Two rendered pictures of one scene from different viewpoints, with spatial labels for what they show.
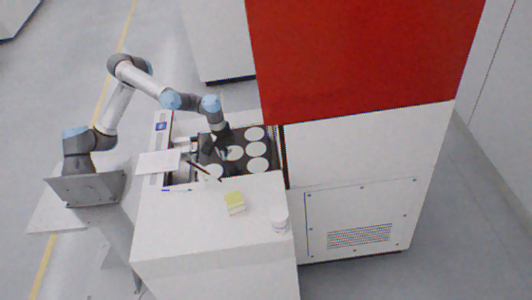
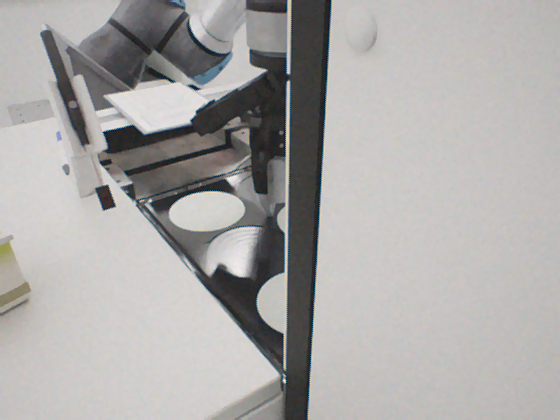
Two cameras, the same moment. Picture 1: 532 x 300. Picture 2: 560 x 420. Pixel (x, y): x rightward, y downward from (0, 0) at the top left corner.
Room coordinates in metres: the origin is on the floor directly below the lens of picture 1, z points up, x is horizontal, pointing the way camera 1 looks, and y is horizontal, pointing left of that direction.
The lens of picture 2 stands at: (0.95, -0.22, 1.23)
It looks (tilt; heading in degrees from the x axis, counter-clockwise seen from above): 33 degrees down; 54
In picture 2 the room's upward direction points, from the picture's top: straight up
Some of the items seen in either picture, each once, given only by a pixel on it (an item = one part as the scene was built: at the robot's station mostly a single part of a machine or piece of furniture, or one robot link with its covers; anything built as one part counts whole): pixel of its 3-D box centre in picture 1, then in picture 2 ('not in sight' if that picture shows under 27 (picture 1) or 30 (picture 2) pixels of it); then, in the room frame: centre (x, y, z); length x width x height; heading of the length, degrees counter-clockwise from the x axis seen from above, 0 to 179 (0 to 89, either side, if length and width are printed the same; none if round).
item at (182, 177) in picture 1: (181, 167); (212, 171); (1.28, 0.42, 0.87); 0.36 x 0.08 x 0.03; 179
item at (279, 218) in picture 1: (279, 220); not in sight; (0.79, -0.01, 1.01); 0.07 x 0.07 x 0.10
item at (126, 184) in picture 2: not in sight; (114, 182); (1.12, 0.42, 0.89); 0.08 x 0.03 x 0.03; 89
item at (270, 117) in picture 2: (221, 135); (288, 104); (1.26, 0.19, 1.05); 0.09 x 0.08 x 0.12; 132
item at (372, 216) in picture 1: (336, 171); not in sight; (1.48, -0.41, 0.41); 0.82 x 0.71 x 0.82; 179
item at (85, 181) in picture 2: (204, 176); (81, 143); (1.05, 0.27, 1.03); 0.06 x 0.04 x 0.13; 89
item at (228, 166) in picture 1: (234, 152); (320, 222); (1.29, 0.16, 0.90); 0.34 x 0.34 x 0.01; 89
